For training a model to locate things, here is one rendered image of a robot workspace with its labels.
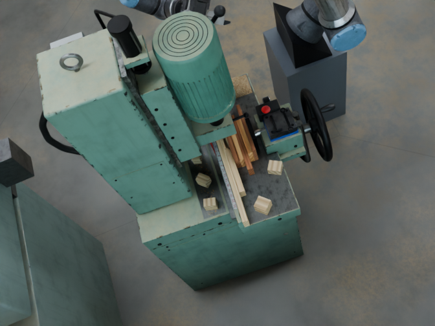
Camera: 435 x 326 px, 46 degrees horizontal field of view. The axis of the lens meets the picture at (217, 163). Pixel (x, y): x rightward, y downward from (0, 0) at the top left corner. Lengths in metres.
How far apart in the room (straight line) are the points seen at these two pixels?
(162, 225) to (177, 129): 0.46
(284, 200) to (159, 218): 0.48
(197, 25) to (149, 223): 0.83
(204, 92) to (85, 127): 0.34
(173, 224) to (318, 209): 1.01
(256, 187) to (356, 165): 1.10
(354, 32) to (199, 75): 0.96
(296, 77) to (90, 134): 1.26
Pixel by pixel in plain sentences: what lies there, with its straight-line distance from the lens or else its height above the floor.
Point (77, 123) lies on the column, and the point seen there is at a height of 1.45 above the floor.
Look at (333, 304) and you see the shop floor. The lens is 2.58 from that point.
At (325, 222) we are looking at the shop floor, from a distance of 2.68.
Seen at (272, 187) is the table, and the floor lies 0.90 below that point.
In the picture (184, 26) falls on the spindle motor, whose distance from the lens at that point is 1.42.
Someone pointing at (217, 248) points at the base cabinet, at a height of 0.49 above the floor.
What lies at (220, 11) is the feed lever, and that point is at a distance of 1.56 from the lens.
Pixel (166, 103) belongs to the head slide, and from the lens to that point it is 1.48.
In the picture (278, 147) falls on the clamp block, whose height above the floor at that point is 0.93.
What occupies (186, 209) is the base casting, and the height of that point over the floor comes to 0.80.
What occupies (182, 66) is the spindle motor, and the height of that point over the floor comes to 1.49.
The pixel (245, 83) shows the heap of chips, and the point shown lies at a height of 0.92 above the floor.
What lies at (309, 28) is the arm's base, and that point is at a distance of 2.38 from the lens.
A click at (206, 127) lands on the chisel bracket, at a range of 1.74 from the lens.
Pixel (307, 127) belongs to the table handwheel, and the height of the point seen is 0.83.
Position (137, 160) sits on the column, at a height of 1.17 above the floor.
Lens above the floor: 2.53
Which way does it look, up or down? 61 degrees down
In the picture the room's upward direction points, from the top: 25 degrees counter-clockwise
